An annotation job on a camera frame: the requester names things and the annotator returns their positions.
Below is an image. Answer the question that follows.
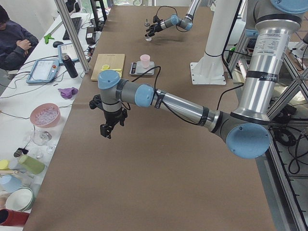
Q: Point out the blue teach pendant near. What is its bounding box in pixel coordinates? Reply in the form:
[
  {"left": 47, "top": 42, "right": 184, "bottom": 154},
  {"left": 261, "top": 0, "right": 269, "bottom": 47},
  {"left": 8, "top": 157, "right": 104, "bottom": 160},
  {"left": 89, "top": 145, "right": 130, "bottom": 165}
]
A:
[{"left": 26, "top": 59, "right": 60, "bottom": 84}]

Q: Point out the clear glass bowl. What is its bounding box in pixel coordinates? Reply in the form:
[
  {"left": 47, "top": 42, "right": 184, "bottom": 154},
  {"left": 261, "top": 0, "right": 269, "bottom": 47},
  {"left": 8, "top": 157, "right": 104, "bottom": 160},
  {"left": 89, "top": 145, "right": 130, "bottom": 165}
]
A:
[{"left": 30, "top": 130, "right": 52, "bottom": 146}]

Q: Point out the aluminium frame post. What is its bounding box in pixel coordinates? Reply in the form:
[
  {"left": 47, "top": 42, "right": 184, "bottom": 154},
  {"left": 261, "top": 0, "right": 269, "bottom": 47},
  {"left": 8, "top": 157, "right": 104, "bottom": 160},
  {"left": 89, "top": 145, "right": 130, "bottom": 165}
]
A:
[{"left": 55, "top": 0, "right": 90, "bottom": 74}]

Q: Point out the light blue cup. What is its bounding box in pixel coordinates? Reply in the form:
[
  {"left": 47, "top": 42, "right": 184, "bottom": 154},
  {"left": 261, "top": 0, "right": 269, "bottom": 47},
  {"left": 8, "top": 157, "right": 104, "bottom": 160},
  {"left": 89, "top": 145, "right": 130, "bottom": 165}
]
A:
[{"left": 0, "top": 175, "right": 22, "bottom": 193}]

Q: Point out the glass sauce bottle metal cap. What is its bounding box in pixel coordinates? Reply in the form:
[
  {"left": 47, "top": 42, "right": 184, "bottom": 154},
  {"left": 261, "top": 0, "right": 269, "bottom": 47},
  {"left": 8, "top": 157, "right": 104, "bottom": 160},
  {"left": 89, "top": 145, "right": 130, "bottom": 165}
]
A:
[{"left": 144, "top": 18, "right": 152, "bottom": 41}]

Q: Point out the black power adapter box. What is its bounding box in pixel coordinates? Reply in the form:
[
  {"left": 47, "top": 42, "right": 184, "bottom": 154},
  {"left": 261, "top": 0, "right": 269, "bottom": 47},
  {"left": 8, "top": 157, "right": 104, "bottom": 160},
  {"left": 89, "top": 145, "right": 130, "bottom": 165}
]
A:
[{"left": 86, "top": 27, "right": 96, "bottom": 45}]

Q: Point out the purple cloth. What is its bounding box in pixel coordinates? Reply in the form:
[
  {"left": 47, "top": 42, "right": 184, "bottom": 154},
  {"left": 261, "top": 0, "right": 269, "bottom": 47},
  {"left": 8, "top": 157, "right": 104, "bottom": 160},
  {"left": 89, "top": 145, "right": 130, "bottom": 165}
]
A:
[{"left": 58, "top": 87, "right": 78, "bottom": 99}]

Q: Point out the pink bowl with ice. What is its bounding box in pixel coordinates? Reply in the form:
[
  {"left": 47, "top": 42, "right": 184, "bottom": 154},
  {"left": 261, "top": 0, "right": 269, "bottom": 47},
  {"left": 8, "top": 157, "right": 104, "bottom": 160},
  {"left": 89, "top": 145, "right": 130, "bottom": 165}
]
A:
[{"left": 30, "top": 103, "right": 61, "bottom": 128}]

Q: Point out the white green bowl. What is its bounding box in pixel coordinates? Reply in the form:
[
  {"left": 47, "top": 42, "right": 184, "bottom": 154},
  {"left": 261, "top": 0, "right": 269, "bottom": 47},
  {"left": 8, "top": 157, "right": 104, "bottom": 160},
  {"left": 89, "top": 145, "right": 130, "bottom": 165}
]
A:
[{"left": 5, "top": 187, "right": 35, "bottom": 212}]

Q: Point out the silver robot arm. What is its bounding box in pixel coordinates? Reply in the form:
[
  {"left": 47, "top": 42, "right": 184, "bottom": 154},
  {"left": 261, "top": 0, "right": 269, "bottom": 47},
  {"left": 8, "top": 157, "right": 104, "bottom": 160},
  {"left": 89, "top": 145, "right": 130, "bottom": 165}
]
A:
[
  {"left": 145, "top": 0, "right": 201, "bottom": 38},
  {"left": 92, "top": 0, "right": 300, "bottom": 159}
]

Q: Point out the red cup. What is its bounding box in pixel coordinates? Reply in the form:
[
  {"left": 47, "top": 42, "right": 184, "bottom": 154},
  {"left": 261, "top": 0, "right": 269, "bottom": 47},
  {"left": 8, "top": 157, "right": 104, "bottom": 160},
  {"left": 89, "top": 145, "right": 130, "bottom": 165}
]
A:
[{"left": 0, "top": 209, "right": 30, "bottom": 227}]

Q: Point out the blue teach pendant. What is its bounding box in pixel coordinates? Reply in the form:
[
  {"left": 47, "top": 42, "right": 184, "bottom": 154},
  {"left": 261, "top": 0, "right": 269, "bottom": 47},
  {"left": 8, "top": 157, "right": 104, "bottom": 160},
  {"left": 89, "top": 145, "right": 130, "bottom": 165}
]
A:
[
  {"left": 57, "top": 43, "right": 79, "bottom": 64},
  {"left": 26, "top": 59, "right": 60, "bottom": 84}
]

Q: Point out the green plastic clamp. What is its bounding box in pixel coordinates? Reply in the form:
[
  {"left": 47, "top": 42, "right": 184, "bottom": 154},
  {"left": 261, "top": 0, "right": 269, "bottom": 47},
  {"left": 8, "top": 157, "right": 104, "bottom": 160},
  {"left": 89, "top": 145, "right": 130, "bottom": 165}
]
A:
[{"left": 44, "top": 33, "right": 54, "bottom": 44}]

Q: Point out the blue teach pendant far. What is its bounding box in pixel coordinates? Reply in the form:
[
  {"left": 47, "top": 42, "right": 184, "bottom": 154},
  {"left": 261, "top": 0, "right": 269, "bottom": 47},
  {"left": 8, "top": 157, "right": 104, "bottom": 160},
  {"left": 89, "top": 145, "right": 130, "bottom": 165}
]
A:
[{"left": 57, "top": 43, "right": 79, "bottom": 64}]

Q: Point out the green cup lying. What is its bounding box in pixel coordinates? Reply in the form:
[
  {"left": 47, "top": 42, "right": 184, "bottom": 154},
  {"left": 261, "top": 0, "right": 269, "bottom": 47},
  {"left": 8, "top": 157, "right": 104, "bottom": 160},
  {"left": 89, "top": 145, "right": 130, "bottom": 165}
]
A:
[{"left": 18, "top": 155, "right": 45, "bottom": 175}]

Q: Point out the black thermos bottle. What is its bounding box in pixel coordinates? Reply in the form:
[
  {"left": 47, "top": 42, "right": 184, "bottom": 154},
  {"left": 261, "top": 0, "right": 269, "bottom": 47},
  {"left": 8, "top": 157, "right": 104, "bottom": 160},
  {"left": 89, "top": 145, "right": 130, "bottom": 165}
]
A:
[{"left": 62, "top": 53, "right": 78, "bottom": 78}]

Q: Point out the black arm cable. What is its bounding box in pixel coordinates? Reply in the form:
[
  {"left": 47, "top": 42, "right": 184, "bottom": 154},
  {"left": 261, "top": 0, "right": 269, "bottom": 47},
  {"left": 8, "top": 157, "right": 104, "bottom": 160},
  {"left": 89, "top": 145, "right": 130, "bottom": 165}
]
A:
[
  {"left": 155, "top": 5, "right": 180, "bottom": 31},
  {"left": 120, "top": 65, "right": 245, "bottom": 126}
]

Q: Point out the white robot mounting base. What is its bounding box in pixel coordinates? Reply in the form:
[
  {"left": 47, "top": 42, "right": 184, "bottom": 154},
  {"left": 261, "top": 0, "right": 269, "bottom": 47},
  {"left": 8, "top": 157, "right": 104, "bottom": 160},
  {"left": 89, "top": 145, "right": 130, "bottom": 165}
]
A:
[{"left": 190, "top": 0, "right": 241, "bottom": 85}]

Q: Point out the yellow plastic knife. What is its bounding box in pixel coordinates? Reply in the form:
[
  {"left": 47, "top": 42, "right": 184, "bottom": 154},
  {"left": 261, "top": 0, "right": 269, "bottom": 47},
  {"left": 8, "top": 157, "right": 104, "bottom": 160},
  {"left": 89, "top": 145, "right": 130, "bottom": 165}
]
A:
[{"left": 101, "top": 68, "right": 122, "bottom": 72}]

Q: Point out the black computer mouse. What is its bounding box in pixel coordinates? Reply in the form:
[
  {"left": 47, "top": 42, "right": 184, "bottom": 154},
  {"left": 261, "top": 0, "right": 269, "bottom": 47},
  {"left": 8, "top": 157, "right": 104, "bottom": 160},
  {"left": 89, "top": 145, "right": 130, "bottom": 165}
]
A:
[{"left": 52, "top": 41, "right": 64, "bottom": 48}]

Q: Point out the pink plastic cup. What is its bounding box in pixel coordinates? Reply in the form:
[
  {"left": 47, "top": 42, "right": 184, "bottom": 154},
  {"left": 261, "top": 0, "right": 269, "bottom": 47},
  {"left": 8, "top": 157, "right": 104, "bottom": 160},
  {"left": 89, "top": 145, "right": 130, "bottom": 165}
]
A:
[{"left": 140, "top": 54, "right": 150, "bottom": 68}]

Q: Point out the lemon slice top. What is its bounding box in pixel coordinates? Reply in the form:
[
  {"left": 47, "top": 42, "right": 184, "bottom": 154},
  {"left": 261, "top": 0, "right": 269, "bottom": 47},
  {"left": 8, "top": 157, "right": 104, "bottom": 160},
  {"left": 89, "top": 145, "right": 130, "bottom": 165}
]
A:
[{"left": 102, "top": 64, "right": 110, "bottom": 71}]

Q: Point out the seated person dark jacket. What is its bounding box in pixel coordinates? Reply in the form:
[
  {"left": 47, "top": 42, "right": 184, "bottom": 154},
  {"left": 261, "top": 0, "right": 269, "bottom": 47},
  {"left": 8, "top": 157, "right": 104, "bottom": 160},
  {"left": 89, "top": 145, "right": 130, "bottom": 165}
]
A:
[{"left": 0, "top": 7, "right": 39, "bottom": 71}]

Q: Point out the bamboo cutting board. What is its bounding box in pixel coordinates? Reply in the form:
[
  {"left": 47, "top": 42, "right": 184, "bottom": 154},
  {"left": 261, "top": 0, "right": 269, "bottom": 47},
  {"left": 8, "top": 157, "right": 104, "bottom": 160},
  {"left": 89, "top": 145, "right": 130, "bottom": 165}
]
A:
[{"left": 90, "top": 54, "right": 125, "bottom": 81}]

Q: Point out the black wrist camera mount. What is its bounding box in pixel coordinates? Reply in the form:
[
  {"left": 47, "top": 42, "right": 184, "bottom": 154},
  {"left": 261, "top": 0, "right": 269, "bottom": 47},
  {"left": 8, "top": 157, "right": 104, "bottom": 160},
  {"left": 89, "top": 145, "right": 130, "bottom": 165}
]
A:
[
  {"left": 153, "top": 15, "right": 160, "bottom": 23},
  {"left": 89, "top": 94, "right": 103, "bottom": 110}
]

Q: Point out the silver digital kitchen scale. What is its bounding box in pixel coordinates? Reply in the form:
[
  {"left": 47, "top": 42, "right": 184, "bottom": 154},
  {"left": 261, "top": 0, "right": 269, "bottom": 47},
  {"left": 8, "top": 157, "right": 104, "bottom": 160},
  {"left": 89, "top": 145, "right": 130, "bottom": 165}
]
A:
[{"left": 129, "top": 61, "right": 155, "bottom": 76}]

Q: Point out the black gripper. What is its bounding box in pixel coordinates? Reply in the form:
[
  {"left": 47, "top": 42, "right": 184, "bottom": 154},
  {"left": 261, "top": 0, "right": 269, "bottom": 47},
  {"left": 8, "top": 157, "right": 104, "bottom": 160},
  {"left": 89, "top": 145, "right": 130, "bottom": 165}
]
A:
[
  {"left": 145, "top": 21, "right": 163, "bottom": 38},
  {"left": 100, "top": 108, "right": 128, "bottom": 139}
]

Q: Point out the black keyboard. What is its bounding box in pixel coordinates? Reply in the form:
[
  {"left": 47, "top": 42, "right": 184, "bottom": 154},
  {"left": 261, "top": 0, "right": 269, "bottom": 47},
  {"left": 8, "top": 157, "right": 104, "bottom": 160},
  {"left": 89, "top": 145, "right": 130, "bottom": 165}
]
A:
[{"left": 62, "top": 16, "right": 83, "bottom": 41}]

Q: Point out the aluminium frame rail right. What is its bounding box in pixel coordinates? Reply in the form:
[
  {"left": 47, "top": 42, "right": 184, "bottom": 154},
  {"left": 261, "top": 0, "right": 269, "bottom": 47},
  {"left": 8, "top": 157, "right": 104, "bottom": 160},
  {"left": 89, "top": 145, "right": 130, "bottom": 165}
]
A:
[{"left": 255, "top": 36, "right": 308, "bottom": 231}]

